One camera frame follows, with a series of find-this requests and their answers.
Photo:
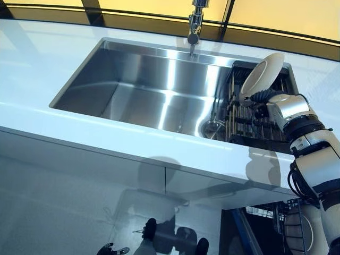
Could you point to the black silver robot right hand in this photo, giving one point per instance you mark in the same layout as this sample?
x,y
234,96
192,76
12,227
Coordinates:
x,y
261,96

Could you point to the black silver robot left hand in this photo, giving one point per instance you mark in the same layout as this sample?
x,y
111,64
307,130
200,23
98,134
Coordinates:
x,y
110,249

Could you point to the black sink dish rack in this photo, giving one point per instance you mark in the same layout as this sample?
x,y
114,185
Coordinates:
x,y
247,127

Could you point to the steel sink drain strainer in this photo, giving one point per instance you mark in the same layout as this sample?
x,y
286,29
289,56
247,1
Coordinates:
x,y
212,128

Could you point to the grey glossy cabinet door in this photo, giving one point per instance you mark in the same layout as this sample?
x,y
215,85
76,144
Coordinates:
x,y
66,202
191,191

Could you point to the yellow panelled window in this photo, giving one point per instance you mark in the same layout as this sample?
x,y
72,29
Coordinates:
x,y
279,16

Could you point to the black robot right foot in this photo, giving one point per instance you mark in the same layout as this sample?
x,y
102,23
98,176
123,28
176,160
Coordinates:
x,y
202,247

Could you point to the chrome kitchen faucet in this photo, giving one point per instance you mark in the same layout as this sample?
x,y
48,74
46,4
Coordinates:
x,y
196,21

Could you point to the stainless steel sink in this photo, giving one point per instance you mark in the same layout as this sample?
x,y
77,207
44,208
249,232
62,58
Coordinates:
x,y
138,87

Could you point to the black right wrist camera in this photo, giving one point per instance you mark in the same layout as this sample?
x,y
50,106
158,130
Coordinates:
x,y
260,112

